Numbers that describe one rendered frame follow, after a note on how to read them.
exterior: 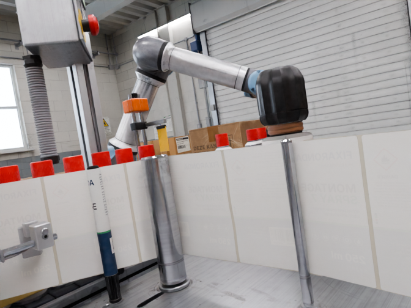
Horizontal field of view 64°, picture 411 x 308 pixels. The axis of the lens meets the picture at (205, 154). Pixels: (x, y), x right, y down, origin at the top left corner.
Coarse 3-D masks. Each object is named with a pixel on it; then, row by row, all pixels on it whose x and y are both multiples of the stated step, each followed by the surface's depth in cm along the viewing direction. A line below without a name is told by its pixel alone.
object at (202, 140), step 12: (252, 120) 127; (192, 132) 132; (204, 132) 128; (216, 132) 125; (228, 132) 122; (240, 132) 119; (192, 144) 132; (204, 144) 129; (216, 144) 126; (240, 144) 119
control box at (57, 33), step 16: (16, 0) 56; (32, 0) 56; (48, 0) 57; (64, 0) 58; (80, 0) 67; (32, 16) 57; (48, 16) 57; (64, 16) 58; (80, 16) 60; (32, 32) 57; (48, 32) 57; (64, 32) 58; (80, 32) 59; (32, 48) 58; (48, 48) 59; (64, 48) 61; (80, 48) 62; (48, 64) 69; (64, 64) 71
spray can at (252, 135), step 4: (256, 128) 97; (248, 132) 96; (252, 132) 95; (256, 132) 96; (248, 136) 96; (252, 136) 95; (256, 136) 96; (248, 140) 96; (252, 140) 96; (256, 140) 96; (248, 144) 96; (252, 144) 95; (256, 144) 95; (260, 144) 95
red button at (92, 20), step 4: (88, 16) 60; (92, 16) 60; (84, 20) 61; (88, 20) 60; (92, 20) 60; (96, 20) 61; (84, 24) 61; (88, 24) 61; (92, 24) 60; (96, 24) 61; (84, 28) 61; (88, 28) 61; (92, 28) 61; (96, 28) 61; (92, 32) 61; (96, 32) 62
